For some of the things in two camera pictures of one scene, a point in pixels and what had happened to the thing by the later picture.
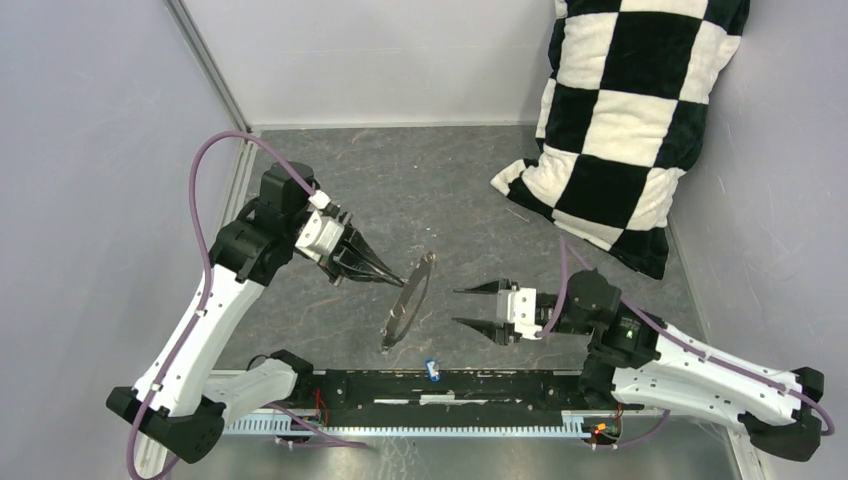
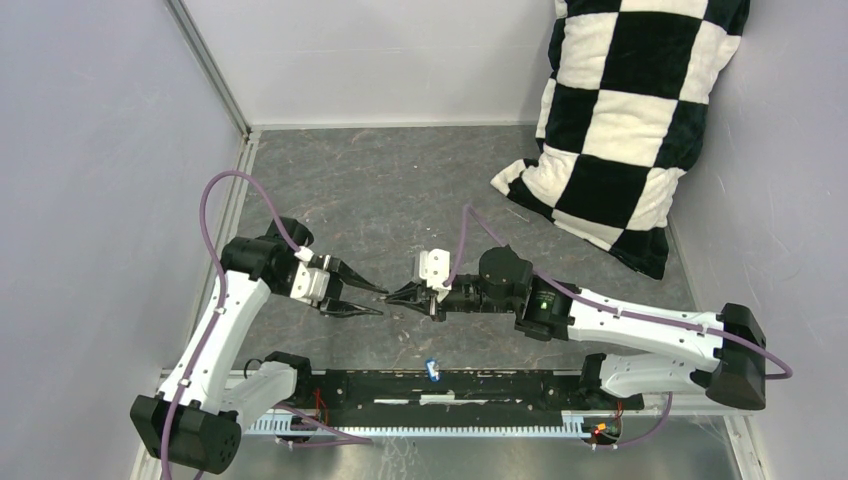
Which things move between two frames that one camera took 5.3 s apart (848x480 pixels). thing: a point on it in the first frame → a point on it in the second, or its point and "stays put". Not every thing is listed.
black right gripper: x=497 y=334 → x=428 y=302
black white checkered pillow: x=623 y=114 stays put
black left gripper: x=344 y=259 → x=339 y=269
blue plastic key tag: x=432 y=367 stays put
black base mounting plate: x=452 y=391 stays put
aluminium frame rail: x=247 y=145 stays put
